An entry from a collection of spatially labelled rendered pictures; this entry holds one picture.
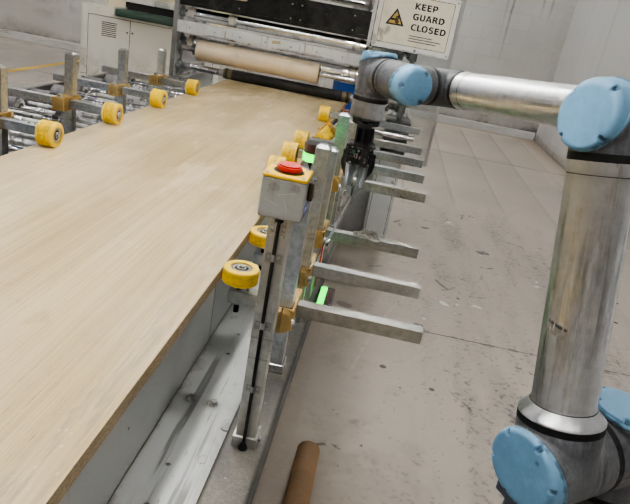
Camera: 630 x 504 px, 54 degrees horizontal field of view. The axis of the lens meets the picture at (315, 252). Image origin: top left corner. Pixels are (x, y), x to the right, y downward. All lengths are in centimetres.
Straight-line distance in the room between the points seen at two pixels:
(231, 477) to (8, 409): 39
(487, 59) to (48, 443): 995
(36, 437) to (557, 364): 80
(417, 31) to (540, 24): 674
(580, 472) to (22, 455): 86
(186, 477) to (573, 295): 76
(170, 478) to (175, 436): 12
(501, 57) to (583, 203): 948
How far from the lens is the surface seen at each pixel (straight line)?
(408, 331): 138
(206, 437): 134
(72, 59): 263
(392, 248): 183
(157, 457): 129
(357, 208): 430
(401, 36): 396
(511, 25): 1053
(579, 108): 109
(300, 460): 217
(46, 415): 94
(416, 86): 150
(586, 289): 110
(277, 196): 95
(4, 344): 109
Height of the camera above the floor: 147
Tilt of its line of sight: 22 degrees down
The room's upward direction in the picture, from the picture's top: 11 degrees clockwise
